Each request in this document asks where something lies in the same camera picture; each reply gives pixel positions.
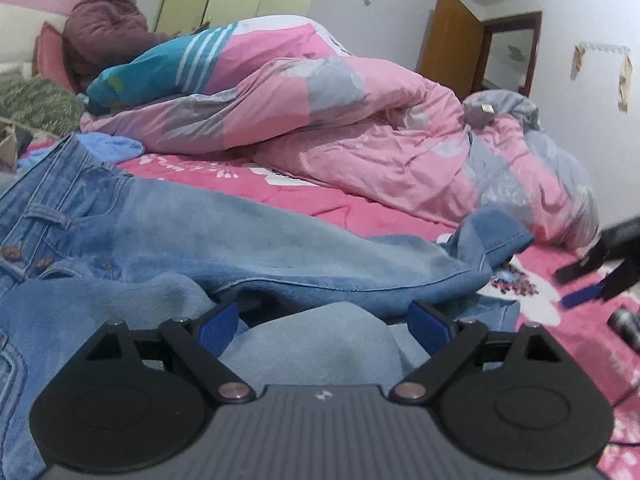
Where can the blue jeans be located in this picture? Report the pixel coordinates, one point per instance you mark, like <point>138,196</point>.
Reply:
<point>200,240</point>

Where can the pink white headboard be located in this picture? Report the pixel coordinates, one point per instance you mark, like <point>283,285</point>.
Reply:
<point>25,20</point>

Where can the cream hanging cloth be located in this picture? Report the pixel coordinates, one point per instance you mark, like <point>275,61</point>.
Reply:
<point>625,82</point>

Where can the black cylindrical object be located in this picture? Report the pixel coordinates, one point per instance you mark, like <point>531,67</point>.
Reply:
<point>625,327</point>

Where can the wooden door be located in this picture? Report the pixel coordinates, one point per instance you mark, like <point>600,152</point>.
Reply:
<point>450,45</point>

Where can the pink grey floral duvet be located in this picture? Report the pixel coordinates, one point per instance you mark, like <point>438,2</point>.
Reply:
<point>350,135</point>

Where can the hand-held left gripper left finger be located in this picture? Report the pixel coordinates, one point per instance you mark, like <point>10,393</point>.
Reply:
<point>218,321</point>

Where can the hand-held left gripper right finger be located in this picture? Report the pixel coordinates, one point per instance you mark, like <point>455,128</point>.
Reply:
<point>425,322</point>

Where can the pink floral bed sheet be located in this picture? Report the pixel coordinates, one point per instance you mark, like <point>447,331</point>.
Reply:
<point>350,205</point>

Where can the light blue cloth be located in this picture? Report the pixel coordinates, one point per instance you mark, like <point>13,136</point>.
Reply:
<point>117,147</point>

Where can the wall hook rack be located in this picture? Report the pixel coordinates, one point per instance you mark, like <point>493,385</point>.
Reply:
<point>605,48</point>

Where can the teal striped blanket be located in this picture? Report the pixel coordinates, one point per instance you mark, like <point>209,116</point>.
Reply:
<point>150,70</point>

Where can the yellow hanging cloth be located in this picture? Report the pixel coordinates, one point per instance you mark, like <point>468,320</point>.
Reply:
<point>580,60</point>

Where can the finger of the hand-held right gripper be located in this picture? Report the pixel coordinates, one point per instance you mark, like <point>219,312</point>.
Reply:
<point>582,295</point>
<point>595,255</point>

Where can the green leaf pillow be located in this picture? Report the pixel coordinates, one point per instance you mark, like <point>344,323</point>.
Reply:
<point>35,102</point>

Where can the beige bag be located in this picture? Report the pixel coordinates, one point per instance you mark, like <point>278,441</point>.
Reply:
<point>10,145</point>

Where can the pink pillow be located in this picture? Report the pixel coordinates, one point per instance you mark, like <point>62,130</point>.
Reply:
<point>50,55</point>

